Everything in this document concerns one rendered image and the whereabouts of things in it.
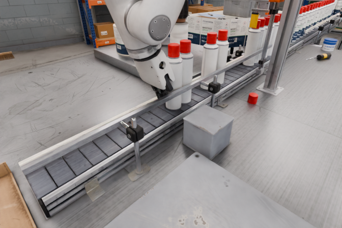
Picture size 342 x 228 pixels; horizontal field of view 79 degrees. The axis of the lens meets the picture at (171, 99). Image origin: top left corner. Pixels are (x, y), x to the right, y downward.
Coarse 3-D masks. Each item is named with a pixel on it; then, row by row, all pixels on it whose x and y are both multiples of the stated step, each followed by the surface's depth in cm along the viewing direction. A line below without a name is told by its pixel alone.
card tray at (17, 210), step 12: (0, 168) 49; (0, 180) 49; (12, 180) 49; (0, 192) 46; (12, 192) 46; (0, 204) 44; (12, 204) 44; (24, 204) 44; (0, 216) 42; (12, 216) 42; (24, 216) 42
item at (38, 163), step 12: (240, 60) 82; (216, 72) 72; (192, 84) 64; (168, 96) 57; (144, 108) 52; (120, 120) 48; (96, 132) 44; (72, 144) 41; (84, 144) 43; (48, 156) 38; (60, 156) 40; (24, 168) 36; (36, 168) 37
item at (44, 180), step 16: (240, 64) 101; (256, 64) 101; (224, 80) 85; (192, 96) 74; (208, 96) 74; (160, 112) 65; (176, 112) 65; (144, 128) 58; (96, 144) 53; (112, 144) 53; (128, 144) 53; (64, 160) 49; (80, 160) 48; (96, 160) 48; (32, 176) 44; (48, 176) 44; (64, 176) 44; (48, 192) 41
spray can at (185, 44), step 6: (180, 42) 61; (186, 42) 60; (180, 48) 61; (186, 48) 61; (180, 54) 62; (186, 54) 61; (192, 54) 63; (186, 60) 61; (192, 60) 63; (186, 66) 62; (192, 66) 64; (186, 72) 63; (186, 78) 64; (186, 84) 66; (186, 96) 68; (186, 102) 69
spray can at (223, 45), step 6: (222, 30) 73; (222, 36) 73; (216, 42) 74; (222, 42) 73; (228, 42) 74; (222, 48) 74; (228, 48) 75; (222, 54) 75; (222, 60) 76; (216, 66) 78; (222, 66) 77; (222, 78) 80
